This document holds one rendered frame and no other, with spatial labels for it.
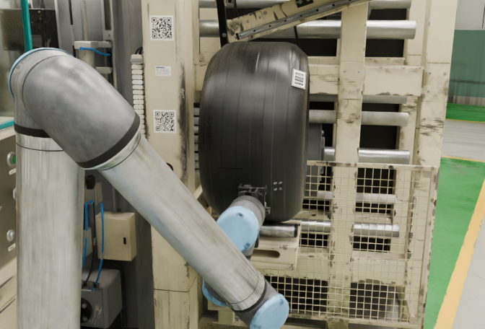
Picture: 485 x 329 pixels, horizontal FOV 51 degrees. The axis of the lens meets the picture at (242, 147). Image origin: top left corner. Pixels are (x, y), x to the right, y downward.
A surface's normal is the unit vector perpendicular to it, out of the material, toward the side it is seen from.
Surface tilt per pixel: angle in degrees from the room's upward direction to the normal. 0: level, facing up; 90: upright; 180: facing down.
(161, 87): 90
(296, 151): 88
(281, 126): 75
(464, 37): 90
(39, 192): 91
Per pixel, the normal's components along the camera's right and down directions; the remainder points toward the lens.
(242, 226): -0.13, 0.03
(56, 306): 0.50, 0.28
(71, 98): 0.05, -0.23
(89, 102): 0.32, -0.25
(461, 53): -0.50, 0.21
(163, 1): -0.16, 0.24
